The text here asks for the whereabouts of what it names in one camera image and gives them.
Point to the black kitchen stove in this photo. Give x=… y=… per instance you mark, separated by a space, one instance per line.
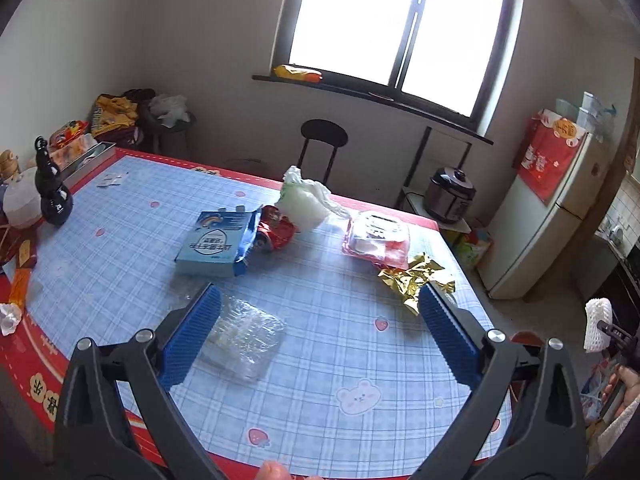
x=620 y=290

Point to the white foam fruit net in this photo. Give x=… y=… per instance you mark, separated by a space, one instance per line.
x=597 y=325

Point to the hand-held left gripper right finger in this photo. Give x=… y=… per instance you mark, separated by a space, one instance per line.
x=447 y=340

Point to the red printed cloth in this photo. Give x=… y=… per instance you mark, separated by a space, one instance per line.
x=545 y=160

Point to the yellow printed bag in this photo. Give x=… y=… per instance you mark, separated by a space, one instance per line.
x=114 y=115

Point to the clear red-label food container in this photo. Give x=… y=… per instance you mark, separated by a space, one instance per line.
x=375 y=235

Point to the cream refrigerator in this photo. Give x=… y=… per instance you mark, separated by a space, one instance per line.
x=530 y=240

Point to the person's left hand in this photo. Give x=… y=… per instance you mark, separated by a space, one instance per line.
x=272 y=472

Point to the dark windowsill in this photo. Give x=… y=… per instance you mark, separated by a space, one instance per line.
x=380 y=97

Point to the black-framed window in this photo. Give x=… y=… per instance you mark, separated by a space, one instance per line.
x=400 y=20

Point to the white round jar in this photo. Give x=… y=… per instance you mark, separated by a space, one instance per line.
x=22 y=197

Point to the crushed red drink can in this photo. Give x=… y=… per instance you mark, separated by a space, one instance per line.
x=277 y=230

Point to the green printed bag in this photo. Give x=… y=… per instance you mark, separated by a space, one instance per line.
x=472 y=250

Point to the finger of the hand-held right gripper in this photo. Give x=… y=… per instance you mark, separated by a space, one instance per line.
x=611 y=331

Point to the white side table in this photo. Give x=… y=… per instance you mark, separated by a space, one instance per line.
x=415 y=200

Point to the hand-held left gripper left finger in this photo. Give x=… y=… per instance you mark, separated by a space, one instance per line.
x=192 y=340

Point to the yellow snack packet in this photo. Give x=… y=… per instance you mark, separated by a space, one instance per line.
x=297 y=73

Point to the small white paper slip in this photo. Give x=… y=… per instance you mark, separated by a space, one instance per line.
x=112 y=180

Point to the crumpled white bag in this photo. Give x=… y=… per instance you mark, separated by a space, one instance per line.
x=170 y=107

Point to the crumpled white tissue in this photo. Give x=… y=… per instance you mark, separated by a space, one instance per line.
x=10 y=317

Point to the gold foil wrapper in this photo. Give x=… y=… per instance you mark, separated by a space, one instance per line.
x=410 y=280

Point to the grey metal tin box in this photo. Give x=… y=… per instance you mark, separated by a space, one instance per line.
x=90 y=160

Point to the dark low stool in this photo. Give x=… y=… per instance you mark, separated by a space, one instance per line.
x=172 y=137

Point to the white plastic bag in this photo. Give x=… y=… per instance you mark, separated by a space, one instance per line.
x=300 y=205

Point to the clear plastic bag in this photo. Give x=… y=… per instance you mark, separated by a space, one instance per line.
x=245 y=340

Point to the blue cardboard box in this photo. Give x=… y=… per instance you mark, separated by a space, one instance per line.
x=215 y=240

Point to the orange stick packet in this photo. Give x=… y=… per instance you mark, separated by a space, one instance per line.
x=21 y=285

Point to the beige bear figurine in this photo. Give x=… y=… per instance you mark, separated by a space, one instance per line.
x=9 y=165

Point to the dark electric pressure cooker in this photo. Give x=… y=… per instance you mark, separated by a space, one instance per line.
x=450 y=195

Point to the black gourd-shaped bottle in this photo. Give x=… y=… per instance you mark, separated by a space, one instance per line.
x=55 y=200

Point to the person's right hand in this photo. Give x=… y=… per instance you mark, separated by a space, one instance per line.
x=622 y=392

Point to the red snack packet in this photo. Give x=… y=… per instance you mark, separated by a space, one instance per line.
x=70 y=135

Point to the black round stool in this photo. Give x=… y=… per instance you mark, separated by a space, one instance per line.
x=324 y=132

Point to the stack of clear containers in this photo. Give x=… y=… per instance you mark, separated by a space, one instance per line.
x=592 y=110

